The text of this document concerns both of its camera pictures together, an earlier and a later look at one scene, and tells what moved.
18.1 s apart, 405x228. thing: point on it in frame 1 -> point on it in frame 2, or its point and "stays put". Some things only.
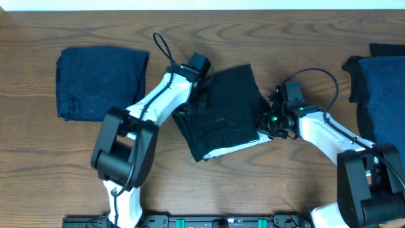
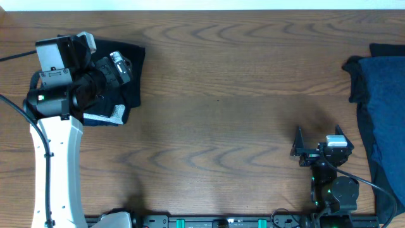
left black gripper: (202, 107) -> (105, 67)
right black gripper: (263, 125) -> (311, 156)
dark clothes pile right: (378, 90) stays put
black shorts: (227, 113) -> (128, 94)
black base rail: (188, 221) stays put
